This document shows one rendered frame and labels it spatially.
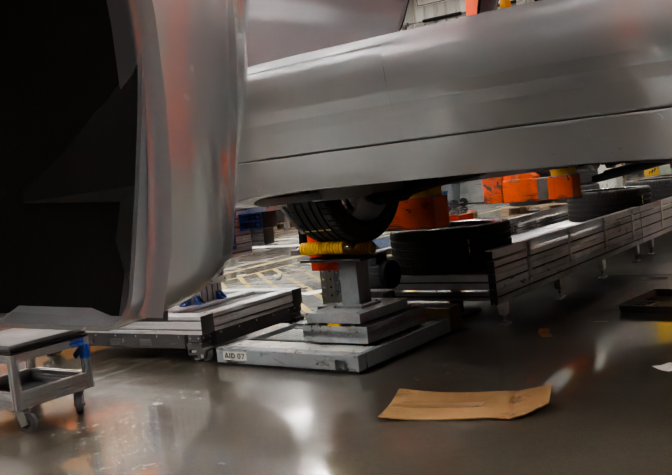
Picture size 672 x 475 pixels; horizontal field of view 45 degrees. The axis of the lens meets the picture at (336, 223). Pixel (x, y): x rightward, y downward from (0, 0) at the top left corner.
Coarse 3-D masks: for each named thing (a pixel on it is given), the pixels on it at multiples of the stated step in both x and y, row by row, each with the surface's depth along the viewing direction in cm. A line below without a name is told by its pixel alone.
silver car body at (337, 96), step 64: (256, 0) 317; (320, 0) 350; (384, 0) 390; (576, 0) 201; (640, 0) 194; (256, 64) 310; (320, 64) 245; (384, 64) 232; (448, 64) 220; (512, 64) 210; (576, 64) 203; (640, 64) 197; (256, 128) 268; (320, 128) 252; (384, 128) 239; (448, 128) 228; (512, 128) 218; (576, 128) 209; (640, 128) 202; (256, 192) 281; (320, 192) 335
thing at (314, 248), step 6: (300, 246) 376; (306, 246) 374; (312, 246) 372; (318, 246) 370; (324, 246) 368; (330, 246) 366; (336, 246) 364; (342, 246) 363; (348, 246) 362; (300, 252) 377; (306, 252) 375; (312, 252) 373; (318, 252) 371; (324, 252) 369; (330, 252) 367; (336, 252) 365; (342, 252) 363
